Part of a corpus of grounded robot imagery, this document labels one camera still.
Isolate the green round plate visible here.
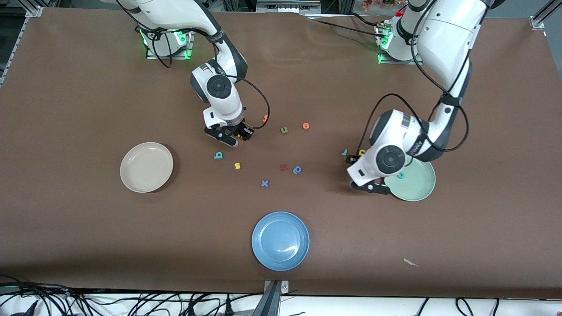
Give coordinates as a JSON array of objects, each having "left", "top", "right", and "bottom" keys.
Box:
[{"left": 384, "top": 157, "right": 436, "bottom": 202}]

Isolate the beige round plate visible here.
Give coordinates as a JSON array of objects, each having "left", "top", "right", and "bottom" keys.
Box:
[{"left": 120, "top": 142, "right": 174, "bottom": 193}]

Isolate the blue round plate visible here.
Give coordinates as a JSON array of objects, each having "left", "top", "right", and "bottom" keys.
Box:
[{"left": 252, "top": 212, "right": 310, "bottom": 271}]

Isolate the silver metal device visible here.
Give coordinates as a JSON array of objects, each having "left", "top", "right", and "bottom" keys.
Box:
[{"left": 256, "top": 0, "right": 321, "bottom": 14}]

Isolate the dried orange plant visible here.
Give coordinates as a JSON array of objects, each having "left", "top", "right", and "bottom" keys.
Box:
[{"left": 362, "top": 0, "right": 404, "bottom": 10}]

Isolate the brown table cover mat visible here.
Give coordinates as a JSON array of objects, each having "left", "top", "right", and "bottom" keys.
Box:
[{"left": 0, "top": 7, "right": 562, "bottom": 300}]

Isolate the aluminium corner profile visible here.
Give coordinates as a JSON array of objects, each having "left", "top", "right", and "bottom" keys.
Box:
[{"left": 529, "top": 0, "right": 556, "bottom": 30}]

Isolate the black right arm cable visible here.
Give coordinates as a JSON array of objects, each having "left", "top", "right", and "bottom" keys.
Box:
[{"left": 143, "top": 24, "right": 270, "bottom": 130}]

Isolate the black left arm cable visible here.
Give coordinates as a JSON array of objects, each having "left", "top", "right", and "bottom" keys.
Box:
[{"left": 357, "top": 0, "right": 470, "bottom": 154}]

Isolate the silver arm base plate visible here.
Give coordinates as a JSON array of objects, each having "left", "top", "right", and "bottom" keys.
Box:
[
  {"left": 146, "top": 30, "right": 195, "bottom": 60},
  {"left": 377, "top": 24, "right": 423, "bottom": 65}
]

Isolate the black cable to arm base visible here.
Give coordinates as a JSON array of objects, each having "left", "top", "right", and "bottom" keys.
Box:
[
  {"left": 313, "top": 18, "right": 387, "bottom": 40},
  {"left": 347, "top": 12, "right": 380, "bottom": 28}
]

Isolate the silver metal bracket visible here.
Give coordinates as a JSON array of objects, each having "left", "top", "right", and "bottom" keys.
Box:
[{"left": 263, "top": 280, "right": 289, "bottom": 294}]

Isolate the grey aluminium post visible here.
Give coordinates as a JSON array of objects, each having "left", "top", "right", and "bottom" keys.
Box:
[{"left": 252, "top": 281, "right": 281, "bottom": 316}]

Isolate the looped black floor cable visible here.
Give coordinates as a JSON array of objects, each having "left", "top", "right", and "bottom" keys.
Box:
[{"left": 456, "top": 298, "right": 476, "bottom": 316}]

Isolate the aluminium side rail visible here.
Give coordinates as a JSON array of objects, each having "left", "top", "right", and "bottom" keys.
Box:
[{"left": 0, "top": 18, "right": 26, "bottom": 86}]

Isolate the black cable with grey plug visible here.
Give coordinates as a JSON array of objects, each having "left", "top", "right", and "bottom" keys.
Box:
[{"left": 9, "top": 300, "right": 41, "bottom": 316}]

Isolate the thick black floor cable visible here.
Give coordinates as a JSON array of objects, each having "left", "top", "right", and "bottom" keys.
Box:
[{"left": 0, "top": 274, "right": 95, "bottom": 316}]

